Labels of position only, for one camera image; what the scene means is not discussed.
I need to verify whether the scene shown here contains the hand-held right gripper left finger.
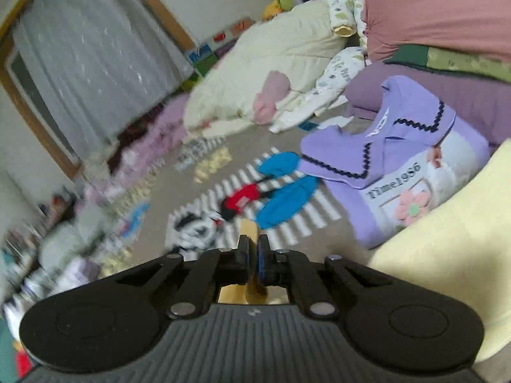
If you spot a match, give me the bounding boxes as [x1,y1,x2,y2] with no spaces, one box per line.
[114,235,251,320]

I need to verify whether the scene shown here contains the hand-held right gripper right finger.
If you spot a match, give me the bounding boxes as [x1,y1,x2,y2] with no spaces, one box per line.
[257,235,396,321]

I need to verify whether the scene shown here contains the yellow car-print pants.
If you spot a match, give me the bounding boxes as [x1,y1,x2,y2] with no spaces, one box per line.
[217,217,290,306]

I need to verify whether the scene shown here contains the pile of mixed clothes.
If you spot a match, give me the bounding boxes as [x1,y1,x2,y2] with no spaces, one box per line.
[0,96,192,328]

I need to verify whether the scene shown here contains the small pink cloth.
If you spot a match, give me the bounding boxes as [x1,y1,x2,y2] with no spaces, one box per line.
[252,71,292,125]

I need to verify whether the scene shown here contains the purple collared sweater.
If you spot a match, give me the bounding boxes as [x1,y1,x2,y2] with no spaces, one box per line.
[299,75,492,250]

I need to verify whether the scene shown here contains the pale yellow cloth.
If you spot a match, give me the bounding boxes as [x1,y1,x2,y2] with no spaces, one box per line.
[366,139,511,368]

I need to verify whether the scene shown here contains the white leaf-print garment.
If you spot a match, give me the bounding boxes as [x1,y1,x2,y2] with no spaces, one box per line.
[325,0,370,46]
[269,46,366,134]

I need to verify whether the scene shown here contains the colourful boxes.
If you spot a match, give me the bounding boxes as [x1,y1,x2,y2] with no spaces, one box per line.
[181,16,256,88]

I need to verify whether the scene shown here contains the cream quilt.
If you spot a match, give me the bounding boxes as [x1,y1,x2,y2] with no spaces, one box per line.
[184,0,360,138]

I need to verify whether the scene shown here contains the white sheer curtain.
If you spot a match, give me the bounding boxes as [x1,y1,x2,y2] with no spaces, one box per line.
[12,0,196,148]

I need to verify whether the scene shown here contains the purple bedding roll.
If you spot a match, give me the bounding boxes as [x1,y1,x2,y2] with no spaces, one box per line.
[344,62,511,146]

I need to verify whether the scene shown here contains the green patterned blanket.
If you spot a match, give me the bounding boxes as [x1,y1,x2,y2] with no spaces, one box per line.
[383,44,511,84]

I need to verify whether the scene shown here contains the pink bedding bundle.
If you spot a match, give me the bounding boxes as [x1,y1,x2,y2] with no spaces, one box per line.
[362,0,511,64]

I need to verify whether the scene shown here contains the wooden window frame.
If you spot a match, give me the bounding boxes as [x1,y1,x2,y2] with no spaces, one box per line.
[0,0,198,180]

